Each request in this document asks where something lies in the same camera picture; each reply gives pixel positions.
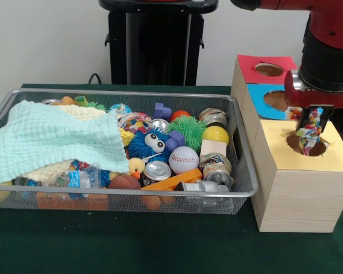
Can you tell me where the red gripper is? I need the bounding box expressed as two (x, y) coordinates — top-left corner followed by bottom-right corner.
(284, 70), (343, 134)

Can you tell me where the colourful rag ball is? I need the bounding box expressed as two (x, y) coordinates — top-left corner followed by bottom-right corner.
(285, 106), (328, 156)

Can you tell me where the purple plastic block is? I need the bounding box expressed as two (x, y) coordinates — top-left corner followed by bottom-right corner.
(153, 102), (172, 120)

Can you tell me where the mint green waffle cloth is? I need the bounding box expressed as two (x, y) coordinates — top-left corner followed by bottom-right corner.
(0, 99), (130, 185)

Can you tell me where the wooden box with three holes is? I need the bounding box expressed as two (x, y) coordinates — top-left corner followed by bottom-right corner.
(230, 54), (343, 233)

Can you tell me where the yellow plastic ball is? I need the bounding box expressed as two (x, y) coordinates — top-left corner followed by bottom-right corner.
(202, 125), (230, 147)

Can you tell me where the plain wooden block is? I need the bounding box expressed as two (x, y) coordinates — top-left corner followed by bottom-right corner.
(200, 139), (228, 157)

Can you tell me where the crushed drink can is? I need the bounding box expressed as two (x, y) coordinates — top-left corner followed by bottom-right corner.
(198, 152), (236, 189)

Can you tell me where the green spiky ball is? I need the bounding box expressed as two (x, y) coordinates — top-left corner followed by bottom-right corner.
(169, 115), (207, 149)

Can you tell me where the white baseball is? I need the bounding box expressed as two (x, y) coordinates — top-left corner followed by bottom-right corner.
(168, 146), (200, 175)

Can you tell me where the orange plastic building block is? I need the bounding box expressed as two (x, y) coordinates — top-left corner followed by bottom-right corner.
(141, 167), (204, 191)

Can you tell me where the blue spiky toy with eyes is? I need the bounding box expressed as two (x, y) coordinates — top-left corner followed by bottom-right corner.
(127, 127), (172, 166)

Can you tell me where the dark green table cloth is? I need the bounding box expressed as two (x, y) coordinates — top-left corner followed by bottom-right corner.
(0, 83), (343, 274)

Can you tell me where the silver wire mesh bin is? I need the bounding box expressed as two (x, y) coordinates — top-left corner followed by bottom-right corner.
(0, 87), (260, 215)

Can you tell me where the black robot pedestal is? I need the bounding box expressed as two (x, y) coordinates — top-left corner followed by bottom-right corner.
(98, 0), (220, 86)

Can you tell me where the black cable behind table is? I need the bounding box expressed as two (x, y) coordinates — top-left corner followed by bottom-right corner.
(87, 72), (112, 85)

